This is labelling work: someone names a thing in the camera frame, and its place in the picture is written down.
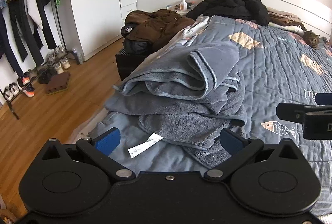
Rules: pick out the grey bottle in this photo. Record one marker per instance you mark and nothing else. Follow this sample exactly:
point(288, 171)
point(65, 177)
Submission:
point(77, 57)

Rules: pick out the black metal clothes rack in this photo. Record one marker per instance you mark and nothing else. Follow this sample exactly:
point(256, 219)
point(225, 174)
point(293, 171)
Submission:
point(58, 22)

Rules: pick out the brown paw slippers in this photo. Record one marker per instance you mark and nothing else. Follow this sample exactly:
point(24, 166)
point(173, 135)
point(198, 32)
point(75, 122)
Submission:
point(58, 82)

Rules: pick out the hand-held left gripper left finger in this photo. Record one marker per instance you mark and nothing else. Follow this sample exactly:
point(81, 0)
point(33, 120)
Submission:
point(107, 139)

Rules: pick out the white wardrobe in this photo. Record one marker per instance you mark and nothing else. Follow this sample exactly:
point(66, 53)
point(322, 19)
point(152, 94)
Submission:
point(98, 19)

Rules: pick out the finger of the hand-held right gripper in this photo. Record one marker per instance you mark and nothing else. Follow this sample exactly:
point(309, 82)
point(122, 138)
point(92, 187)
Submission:
point(288, 111)
point(324, 99)

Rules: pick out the row of hanging clothes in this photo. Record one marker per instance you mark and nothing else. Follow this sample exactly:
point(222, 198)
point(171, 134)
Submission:
point(31, 1)

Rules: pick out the black padded jacket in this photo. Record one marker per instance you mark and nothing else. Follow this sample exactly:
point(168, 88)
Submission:
point(233, 6)

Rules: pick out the row of shoes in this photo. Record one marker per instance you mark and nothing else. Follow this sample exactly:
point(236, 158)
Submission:
point(62, 62)

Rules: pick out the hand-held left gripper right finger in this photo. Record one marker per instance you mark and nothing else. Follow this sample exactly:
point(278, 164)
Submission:
point(232, 142)

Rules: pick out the white spray bottle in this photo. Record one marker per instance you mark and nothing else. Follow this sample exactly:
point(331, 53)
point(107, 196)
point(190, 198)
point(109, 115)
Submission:
point(183, 5)

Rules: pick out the blue-grey quilted fish-print bedspread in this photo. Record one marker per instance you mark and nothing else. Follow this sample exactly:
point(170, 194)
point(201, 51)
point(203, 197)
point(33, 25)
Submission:
point(272, 63)

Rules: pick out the brown folded blanket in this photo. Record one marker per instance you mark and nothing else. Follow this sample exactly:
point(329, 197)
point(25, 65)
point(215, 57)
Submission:
point(282, 16)

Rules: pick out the small green object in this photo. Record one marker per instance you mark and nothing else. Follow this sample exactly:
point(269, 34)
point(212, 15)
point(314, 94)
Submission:
point(57, 2)

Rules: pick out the black cap with triangle patch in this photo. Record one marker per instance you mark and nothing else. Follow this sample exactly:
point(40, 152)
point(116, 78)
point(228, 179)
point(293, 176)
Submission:
point(128, 30)

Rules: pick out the brown padded jacket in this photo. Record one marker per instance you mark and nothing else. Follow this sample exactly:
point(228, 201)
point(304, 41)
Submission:
point(160, 27)

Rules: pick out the black shiny jacket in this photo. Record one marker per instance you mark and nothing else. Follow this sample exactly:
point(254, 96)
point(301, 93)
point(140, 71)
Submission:
point(137, 46)

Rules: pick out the black storage box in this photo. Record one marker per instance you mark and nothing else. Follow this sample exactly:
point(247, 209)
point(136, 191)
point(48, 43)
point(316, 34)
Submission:
point(129, 63)

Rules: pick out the tabby cat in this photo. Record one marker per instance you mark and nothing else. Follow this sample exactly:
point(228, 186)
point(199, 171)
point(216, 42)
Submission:
point(311, 38)

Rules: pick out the blue-grey fleece pajama top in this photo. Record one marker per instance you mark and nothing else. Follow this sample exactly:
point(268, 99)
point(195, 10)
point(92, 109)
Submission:
point(181, 66)

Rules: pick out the white paper garment tag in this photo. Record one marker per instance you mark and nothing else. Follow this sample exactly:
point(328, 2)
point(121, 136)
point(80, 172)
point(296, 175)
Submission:
point(145, 145)

